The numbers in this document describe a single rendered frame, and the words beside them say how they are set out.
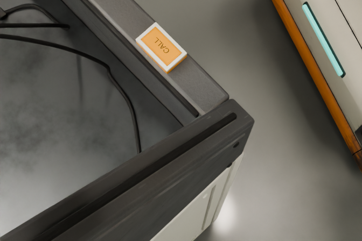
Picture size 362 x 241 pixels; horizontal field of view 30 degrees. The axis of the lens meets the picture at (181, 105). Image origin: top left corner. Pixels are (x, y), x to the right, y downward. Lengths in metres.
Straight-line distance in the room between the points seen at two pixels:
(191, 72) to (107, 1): 0.13
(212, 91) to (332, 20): 0.82
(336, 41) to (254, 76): 0.31
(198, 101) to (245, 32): 1.07
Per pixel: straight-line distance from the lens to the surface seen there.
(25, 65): 0.88
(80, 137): 0.84
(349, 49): 1.50
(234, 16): 1.79
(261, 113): 1.71
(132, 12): 0.76
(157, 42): 0.73
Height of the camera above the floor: 1.64
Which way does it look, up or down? 74 degrees down
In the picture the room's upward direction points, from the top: 1 degrees counter-clockwise
